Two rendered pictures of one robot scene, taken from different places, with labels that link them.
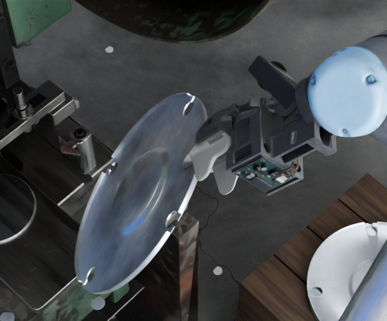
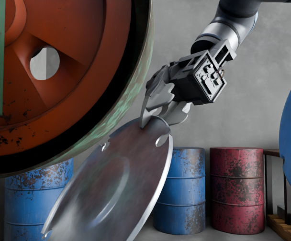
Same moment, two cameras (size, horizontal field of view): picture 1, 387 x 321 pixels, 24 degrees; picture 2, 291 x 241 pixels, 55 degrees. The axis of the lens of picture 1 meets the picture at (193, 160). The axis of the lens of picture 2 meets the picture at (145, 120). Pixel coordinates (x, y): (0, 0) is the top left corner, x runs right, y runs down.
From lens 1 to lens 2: 1.03 m
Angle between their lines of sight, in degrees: 67
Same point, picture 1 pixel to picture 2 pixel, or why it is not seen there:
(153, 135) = (82, 181)
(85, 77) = not seen: outside the picture
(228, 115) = (163, 70)
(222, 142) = (167, 86)
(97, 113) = not seen: outside the picture
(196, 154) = (152, 103)
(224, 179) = (175, 118)
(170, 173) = (126, 153)
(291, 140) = (215, 49)
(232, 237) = not seen: outside the picture
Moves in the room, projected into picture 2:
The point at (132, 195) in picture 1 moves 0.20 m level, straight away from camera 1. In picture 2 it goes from (96, 193) to (35, 179)
